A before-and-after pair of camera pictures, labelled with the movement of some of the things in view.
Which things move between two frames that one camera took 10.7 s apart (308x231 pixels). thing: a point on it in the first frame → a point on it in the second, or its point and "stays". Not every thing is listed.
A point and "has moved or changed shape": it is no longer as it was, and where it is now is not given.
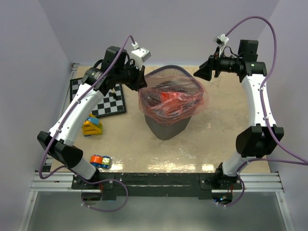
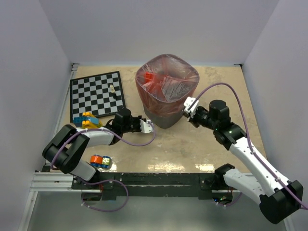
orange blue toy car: x=96 y=160 stays
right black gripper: x=213 y=63 → x=193 y=120
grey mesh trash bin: x=166 y=132 → x=164 y=84
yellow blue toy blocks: x=92 y=126 stays
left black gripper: x=140 y=82 → x=137 y=119
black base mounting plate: x=157 y=186 stays
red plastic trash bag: x=170 y=100 has moved or changed shape
